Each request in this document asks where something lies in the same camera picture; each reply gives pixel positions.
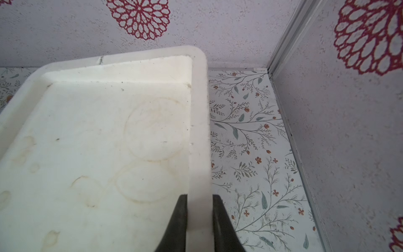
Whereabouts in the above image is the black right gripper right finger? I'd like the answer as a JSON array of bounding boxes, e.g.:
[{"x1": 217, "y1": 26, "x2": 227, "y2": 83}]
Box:
[{"x1": 213, "y1": 194, "x2": 245, "y2": 252}]

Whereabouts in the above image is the white plastic drawer cabinet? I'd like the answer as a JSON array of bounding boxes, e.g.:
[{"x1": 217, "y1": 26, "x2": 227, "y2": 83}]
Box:
[{"x1": 1, "y1": 46, "x2": 214, "y2": 252}]

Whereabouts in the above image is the aluminium corner frame post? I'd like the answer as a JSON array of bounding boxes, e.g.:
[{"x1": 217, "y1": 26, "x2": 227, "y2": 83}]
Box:
[{"x1": 267, "y1": 0, "x2": 322, "y2": 79}]

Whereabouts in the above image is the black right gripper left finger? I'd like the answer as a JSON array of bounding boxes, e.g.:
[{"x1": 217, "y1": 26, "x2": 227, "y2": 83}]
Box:
[{"x1": 155, "y1": 194, "x2": 188, "y2": 252}]

